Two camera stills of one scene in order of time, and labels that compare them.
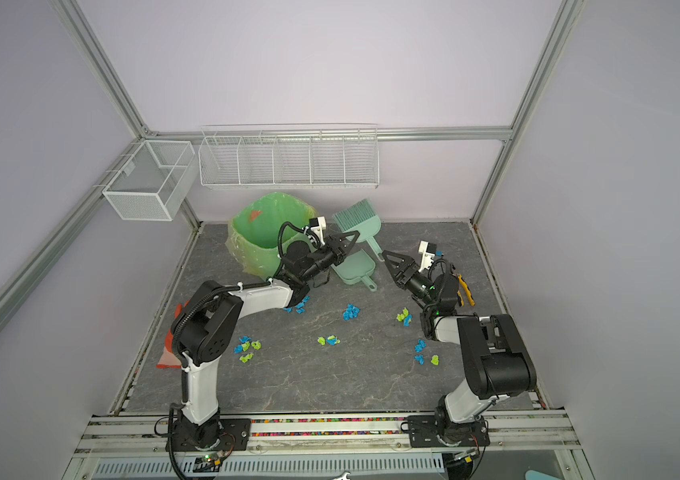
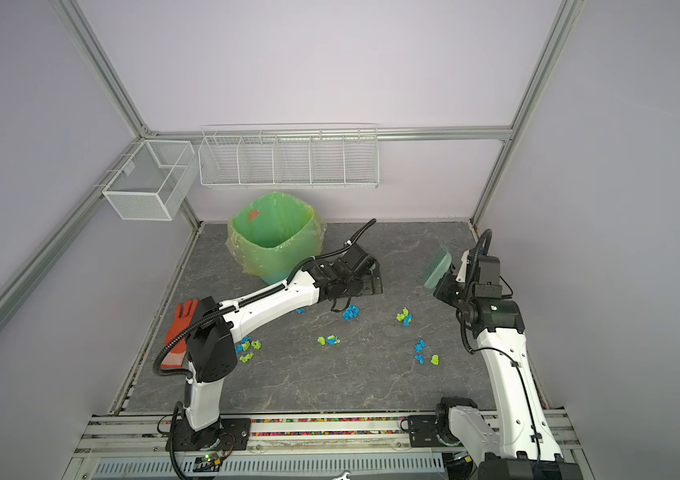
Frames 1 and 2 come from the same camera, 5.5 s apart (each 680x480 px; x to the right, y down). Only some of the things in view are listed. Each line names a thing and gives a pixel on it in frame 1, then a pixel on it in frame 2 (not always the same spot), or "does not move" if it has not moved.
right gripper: x=404 y=277 to x=444 y=293
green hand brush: x=360 y=217 to x=436 y=268
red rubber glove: x=168 y=359 does not move
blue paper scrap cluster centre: x=350 y=312 does not move
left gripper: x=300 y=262 to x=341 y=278
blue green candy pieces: x=245 y=346 does not move
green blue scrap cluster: x=405 y=317 does not move
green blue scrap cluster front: x=331 y=340 does not move
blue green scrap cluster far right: x=421 y=344 does not move
